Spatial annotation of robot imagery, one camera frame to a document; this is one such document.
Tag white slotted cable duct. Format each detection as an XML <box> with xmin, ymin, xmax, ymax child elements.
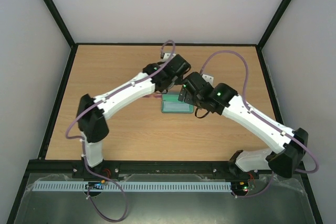
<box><xmin>33</xmin><ymin>181</ymin><xmax>232</xmax><ymax>193</ymax></box>

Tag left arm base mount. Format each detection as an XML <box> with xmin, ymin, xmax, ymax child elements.
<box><xmin>71</xmin><ymin>161</ymin><xmax>120</xmax><ymax>180</ymax></box>

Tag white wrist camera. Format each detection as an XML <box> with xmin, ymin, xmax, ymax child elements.
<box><xmin>160</xmin><ymin>52</ymin><xmax>176</xmax><ymax>61</ymax></box>
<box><xmin>201</xmin><ymin>74</ymin><xmax>214</xmax><ymax>85</ymax></box>

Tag pink sunglasses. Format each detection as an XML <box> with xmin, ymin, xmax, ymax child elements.
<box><xmin>143</xmin><ymin>93</ymin><xmax>163</xmax><ymax>99</ymax></box>

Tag black aluminium frame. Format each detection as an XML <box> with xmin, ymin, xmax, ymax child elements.
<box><xmin>6</xmin><ymin>0</ymin><xmax>324</xmax><ymax>224</ymax></box>

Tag light blue cleaning cloth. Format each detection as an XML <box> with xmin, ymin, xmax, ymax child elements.
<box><xmin>162</xmin><ymin>102</ymin><xmax>192</xmax><ymax>113</ymax></box>

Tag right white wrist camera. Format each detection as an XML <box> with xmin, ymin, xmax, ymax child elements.
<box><xmin>201</xmin><ymin>74</ymin><xmax>214</xmax><ymax>85</ymax></box>

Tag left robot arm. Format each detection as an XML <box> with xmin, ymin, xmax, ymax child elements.
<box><xmin>77</xmin><ymin>54</ymin><xmax>191</xmax><ymax>167</ymax></box>

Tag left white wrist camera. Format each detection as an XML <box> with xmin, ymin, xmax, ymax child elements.
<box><xmin>160</xmin><ymin>52</ymin><xmax>176</xmax><ymax>61</ymax></box>

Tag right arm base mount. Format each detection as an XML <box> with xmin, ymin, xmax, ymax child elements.
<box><xmin>212</xmin><ymin>161</ymin><xmax>259</xmax><ymax>181</ymax></box>

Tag grey glasses case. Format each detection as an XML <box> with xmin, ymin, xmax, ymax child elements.
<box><xmin>161</xmin><ymin>93</ymin><xmax>194</xmax><ymax>114</ymax></box>

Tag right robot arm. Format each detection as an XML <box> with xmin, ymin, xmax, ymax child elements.
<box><xmin>178</xmin><ymin>72</ymin><xmax>308</xmax><ymax>178</ymax></box>

